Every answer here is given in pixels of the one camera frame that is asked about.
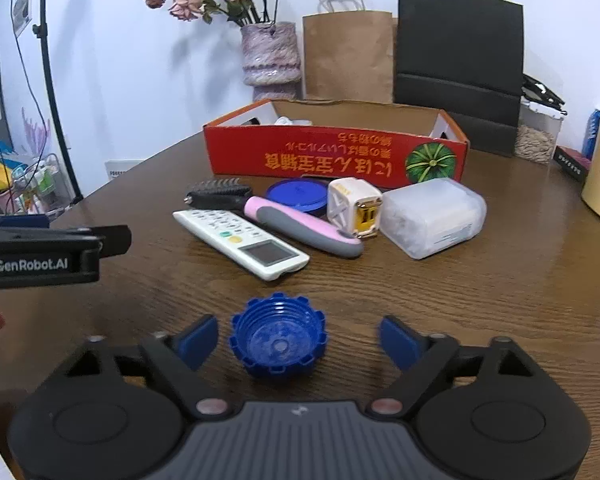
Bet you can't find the wall picture frame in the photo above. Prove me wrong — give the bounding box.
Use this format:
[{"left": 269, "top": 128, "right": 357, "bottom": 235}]
[{"left": 11, "top": 0, "right": 34, "bottom": 36}]

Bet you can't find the blue round lid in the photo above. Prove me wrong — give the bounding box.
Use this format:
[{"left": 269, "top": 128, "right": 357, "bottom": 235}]
[{"left": 266, "top": 178, "right": 329, "bottom": 219}]

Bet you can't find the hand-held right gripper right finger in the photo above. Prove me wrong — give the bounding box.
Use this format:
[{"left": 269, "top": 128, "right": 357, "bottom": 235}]
[{"left": 366, "top": 314, "right": 534, "bottom": 419}]

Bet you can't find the brown paper bag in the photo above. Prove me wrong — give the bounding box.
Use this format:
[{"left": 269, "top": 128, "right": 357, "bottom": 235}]
[{"left": 302, "top": 0, "right": 396, "bottom": 103}]

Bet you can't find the dark red box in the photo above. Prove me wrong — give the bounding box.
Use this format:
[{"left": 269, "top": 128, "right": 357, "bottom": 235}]
[{"left": 552, "top": 146, "right": 593, "bottom": 177}]

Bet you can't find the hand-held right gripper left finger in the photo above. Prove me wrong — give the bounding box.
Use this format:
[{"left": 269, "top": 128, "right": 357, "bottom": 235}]
[{"left": 67, "top": 314, "right": 231, "bottom": 419}]

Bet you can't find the translucent plastic box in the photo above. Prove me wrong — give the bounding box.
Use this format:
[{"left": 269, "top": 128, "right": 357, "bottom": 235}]
[{"left": 380, "top": 178, "right": 487, "bottom": 260}]

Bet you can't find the blue ribbed bottle cap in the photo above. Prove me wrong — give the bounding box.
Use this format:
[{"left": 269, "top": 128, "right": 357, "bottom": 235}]
[{"left": 229, "top": 292, "right": 329, "bottom": 378}]

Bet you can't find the purple wall decal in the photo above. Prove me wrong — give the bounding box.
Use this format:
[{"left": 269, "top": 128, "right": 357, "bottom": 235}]
[{"left": 22, "top": 107, "right": 52, "bottom": 156}]

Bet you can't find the mottled pink vase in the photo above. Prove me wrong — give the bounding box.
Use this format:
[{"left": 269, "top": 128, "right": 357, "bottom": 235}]
[{"left": 240, "top": 21, "right": 302, "bottom": 102}]

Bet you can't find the black cable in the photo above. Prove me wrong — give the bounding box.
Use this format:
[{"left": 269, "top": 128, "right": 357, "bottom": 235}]
[{"left": 10, "top": 0, "right": 56, "bottom": 161}]

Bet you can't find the pink grey pet brush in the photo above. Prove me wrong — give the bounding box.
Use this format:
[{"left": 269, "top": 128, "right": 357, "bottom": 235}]
[{"left": 185, "top": 177, "right": 365, "bottom": 259}]

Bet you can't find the wire storage rack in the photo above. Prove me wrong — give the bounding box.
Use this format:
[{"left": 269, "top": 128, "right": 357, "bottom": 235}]
[{"left": 10, "top": 152, "right": 76, "bottom": 216}]

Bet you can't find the blue drink can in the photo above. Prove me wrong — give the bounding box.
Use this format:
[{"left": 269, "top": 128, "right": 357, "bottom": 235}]
[{"left": 583, "top": 108, "right": 600, "bottom": 158}]

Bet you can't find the white remote control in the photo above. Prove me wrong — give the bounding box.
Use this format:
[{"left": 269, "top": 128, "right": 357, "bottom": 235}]
[{"left": 173, "top": 209, "right": 311, "bottom": 281}]

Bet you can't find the red cardboard box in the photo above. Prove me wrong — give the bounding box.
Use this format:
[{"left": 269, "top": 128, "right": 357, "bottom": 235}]
[{"left": 203, "top": 99, "right": 469, "bottom": 183}]

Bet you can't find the black paper bag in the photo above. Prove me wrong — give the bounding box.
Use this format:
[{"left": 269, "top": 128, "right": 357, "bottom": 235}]
[{"left": 392, "top": 0, "right": 525, "bottom": 157}]

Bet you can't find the black folded trivet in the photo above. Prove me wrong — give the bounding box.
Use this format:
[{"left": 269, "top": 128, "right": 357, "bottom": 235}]
[{"left": 521, "top": 74, "right": 568, "bottom": 111}]

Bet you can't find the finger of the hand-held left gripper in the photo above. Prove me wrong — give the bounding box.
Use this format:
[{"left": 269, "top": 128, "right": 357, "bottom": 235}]
[
  {"left": 0, "top": 224, "right": 133, "bottom": 257},
  {"left": 0, "top": 213, "right": 51, "bottom": 233}
]

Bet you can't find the white yellow charger cube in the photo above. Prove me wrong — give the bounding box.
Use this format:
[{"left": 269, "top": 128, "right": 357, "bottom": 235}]
[{"left": 327, "top": 177, "right": 383, "bottom": 239}]

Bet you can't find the clear container of seeds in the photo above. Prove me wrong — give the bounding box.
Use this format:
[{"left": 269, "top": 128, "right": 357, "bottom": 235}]
[{"left": 515, "top": 97, "right": 566, "bottom": 163}]

